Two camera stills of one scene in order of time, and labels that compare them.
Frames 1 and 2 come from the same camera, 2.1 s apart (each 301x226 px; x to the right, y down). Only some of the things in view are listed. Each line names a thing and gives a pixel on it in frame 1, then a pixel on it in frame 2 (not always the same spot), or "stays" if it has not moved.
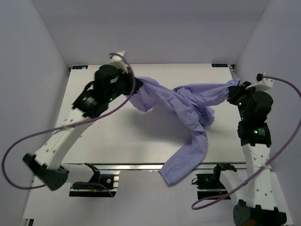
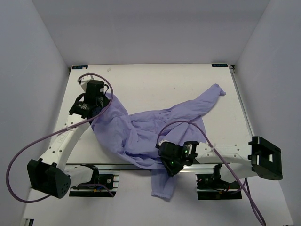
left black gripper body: x=123 y=84 to x=103 y=101
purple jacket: x=191 y=101 to x=164 y=141
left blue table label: x=79 y=67 stays
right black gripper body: x=241 y=97 to x=173 y=165
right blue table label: x=219 y=65 stays
